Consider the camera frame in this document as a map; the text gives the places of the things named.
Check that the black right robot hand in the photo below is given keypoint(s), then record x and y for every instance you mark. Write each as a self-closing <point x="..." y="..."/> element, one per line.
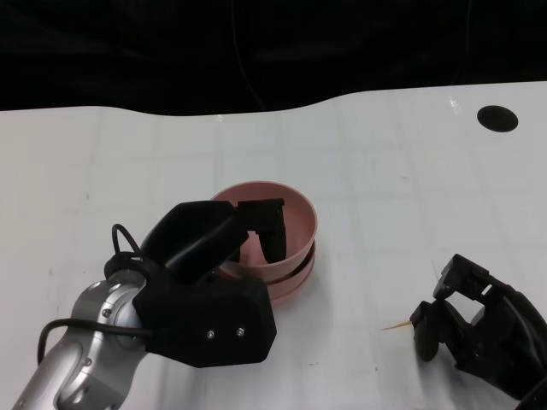
<point x="491" y="333"/>

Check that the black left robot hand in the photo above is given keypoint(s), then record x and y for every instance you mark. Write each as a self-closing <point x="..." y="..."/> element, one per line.
<point x="192" y="239"/>

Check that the pink plastic bowl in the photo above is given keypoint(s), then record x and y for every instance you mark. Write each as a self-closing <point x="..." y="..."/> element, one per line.
<point x="306" y="262"/>
<point x="299" y="285"/>
<point x="301" y="222"/>

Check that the orange wooden sliver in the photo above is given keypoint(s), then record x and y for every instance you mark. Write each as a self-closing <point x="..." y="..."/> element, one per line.
<point x="397" y="327"/>

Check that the black round table grommet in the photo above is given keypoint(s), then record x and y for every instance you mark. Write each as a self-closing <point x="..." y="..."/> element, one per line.
<point x="497" y="118"/>

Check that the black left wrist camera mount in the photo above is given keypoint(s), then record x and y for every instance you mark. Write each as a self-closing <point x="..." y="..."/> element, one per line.
<point x="205" y="316"/>

